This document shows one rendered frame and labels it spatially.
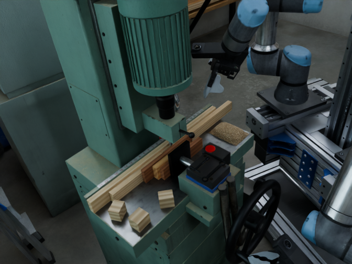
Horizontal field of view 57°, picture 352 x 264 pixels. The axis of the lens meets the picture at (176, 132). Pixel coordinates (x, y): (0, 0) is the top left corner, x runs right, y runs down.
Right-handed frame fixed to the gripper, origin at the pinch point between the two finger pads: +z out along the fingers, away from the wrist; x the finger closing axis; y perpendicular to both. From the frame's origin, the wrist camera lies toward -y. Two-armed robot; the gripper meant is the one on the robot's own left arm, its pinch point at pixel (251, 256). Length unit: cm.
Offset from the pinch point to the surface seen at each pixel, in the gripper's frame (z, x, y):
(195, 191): 12.8, 0.2, -19.6
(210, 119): 29, 30, -30
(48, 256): 129, -30, 16
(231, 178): 4.9, 8.2, -19.6
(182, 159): 20.8, 6.0, -27.2
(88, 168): 62, -9, -31
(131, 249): 19.1, -22.7, -15.3
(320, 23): 144, 353, -14
